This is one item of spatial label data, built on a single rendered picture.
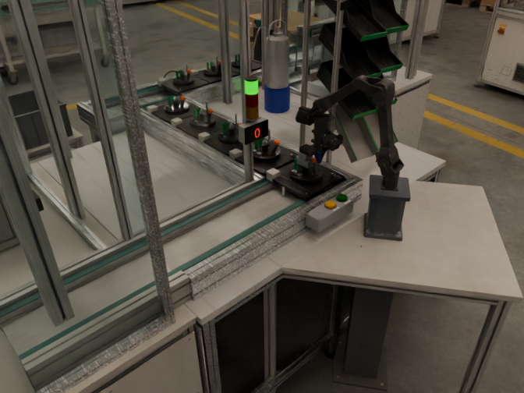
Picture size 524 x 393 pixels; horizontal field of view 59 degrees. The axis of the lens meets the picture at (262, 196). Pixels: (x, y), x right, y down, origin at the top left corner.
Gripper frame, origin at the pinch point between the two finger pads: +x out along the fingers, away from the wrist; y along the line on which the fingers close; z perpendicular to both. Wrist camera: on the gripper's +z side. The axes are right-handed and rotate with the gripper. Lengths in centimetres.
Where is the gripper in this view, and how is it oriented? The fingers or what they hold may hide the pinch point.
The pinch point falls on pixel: (319, 155)
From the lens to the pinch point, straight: 188.8
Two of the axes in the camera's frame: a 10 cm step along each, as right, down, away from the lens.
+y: 7.4, -3.8, 5.5
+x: 0.1, 8.3, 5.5
